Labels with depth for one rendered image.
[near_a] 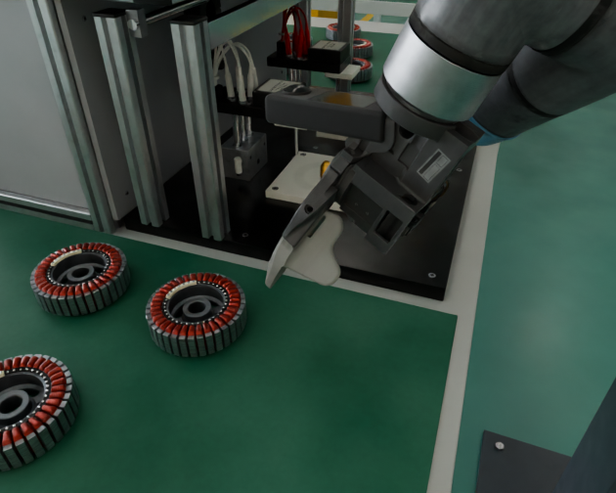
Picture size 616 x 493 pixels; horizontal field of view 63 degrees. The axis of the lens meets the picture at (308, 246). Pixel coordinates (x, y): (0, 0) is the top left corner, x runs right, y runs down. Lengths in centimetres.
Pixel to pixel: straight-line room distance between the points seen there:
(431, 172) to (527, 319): 146
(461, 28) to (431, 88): 4
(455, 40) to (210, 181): 40
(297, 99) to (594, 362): 147
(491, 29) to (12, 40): 59
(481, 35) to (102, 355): 49
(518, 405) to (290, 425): 112
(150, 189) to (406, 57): 45
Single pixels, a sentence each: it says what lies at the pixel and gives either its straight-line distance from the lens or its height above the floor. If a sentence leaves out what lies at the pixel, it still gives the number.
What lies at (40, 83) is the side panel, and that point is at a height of 96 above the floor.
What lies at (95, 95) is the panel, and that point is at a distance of 73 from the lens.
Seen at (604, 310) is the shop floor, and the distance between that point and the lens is 198.
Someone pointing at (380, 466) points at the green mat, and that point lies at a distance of 50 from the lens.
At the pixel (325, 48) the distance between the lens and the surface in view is 100.
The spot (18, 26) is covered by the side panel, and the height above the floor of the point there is 103.
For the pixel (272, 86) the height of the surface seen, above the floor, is 92.
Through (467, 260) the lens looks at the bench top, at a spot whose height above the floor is 75.
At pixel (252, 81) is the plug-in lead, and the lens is 81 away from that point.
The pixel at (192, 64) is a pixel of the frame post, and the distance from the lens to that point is 61.
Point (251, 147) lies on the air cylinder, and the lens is 84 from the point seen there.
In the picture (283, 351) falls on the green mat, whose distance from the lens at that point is 58.
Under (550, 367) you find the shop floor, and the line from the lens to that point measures 170.
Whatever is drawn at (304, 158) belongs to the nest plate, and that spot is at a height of 78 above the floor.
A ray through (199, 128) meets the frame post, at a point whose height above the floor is 93.
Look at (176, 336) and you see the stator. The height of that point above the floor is 78.
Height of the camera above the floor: 118
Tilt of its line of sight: 36 degrees down
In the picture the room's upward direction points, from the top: straight up
